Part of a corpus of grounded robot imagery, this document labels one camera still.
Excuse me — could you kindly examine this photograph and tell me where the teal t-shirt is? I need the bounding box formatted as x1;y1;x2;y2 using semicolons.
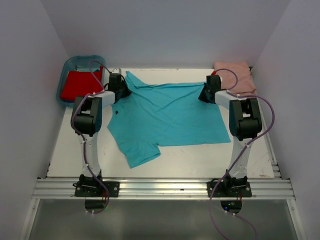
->
107;71;231;169

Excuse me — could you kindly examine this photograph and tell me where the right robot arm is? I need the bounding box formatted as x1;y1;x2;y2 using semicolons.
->
198;75;262;197

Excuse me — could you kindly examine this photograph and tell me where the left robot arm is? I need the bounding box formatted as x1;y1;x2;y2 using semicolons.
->
70;72;131;197

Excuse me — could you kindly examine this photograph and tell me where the folded pink t-shirt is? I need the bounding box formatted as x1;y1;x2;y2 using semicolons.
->
213;60;256;96

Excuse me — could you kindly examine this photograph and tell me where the teal plastic bin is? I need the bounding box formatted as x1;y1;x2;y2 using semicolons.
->
56;55;106;108

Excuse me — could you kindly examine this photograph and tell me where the red t-shirt in bin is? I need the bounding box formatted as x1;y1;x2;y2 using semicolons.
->
59;66;104;102

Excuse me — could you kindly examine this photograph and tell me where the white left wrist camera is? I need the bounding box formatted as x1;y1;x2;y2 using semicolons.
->
111;68;122;74

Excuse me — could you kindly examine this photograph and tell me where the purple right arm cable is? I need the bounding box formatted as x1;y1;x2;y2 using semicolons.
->
208;68;276;240

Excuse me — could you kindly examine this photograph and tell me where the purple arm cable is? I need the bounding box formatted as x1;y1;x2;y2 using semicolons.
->
70;60;112;213
208;68;276;240

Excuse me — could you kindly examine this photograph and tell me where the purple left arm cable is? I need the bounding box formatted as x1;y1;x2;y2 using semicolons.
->
70;60;112;213

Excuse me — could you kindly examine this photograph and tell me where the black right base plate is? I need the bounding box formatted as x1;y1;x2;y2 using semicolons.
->
213;179;253;198

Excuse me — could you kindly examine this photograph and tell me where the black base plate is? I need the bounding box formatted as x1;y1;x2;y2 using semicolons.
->
72;181;120;198
213;179;253;198

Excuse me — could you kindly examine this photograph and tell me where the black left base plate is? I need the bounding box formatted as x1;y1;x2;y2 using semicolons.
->
72;181;120;198

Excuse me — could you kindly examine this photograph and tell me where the aluminium mounting rail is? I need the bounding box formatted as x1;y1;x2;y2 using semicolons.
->
31;163;295;200

